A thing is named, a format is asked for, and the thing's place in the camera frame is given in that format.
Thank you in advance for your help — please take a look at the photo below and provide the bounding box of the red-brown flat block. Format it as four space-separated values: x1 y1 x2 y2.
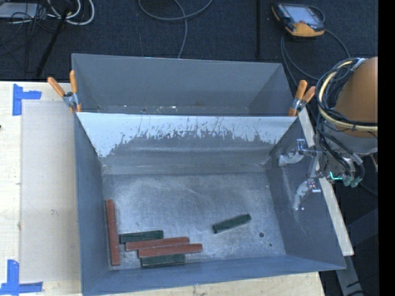
137 242 204 259
105 199 122 267
125 236 191 252

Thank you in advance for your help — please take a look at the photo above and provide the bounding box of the dark green flat block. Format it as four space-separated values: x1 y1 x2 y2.
140 253 187 269
211 213 252 235
118 230 165 244

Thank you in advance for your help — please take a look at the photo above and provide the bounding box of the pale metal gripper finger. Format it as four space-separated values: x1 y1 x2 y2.
292 179 322 212
278 138 316 167

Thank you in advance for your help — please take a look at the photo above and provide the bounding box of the pale wood flat board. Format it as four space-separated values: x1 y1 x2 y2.
19 99 82 285

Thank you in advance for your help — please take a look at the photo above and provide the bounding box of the grey metal bin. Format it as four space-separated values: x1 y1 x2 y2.
70 53 347 296

